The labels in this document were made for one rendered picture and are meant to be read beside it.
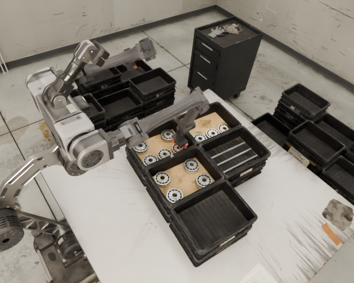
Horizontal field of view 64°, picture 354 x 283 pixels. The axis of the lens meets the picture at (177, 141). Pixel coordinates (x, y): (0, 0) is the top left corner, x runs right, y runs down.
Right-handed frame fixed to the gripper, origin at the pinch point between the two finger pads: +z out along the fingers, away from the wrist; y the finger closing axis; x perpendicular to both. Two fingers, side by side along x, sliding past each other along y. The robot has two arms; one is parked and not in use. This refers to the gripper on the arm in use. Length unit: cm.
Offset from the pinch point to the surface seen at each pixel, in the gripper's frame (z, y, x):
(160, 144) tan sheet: 4.1, 11.7, 6.9
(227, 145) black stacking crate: 4.2, -15.2, -33.4
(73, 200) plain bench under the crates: 17, 13, 73
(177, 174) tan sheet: 4.0, -15.3, 12.0
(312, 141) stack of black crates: 38, -38, -129
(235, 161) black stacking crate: 4.2, -29.0, -27.6
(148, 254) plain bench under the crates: 17, -43, 53
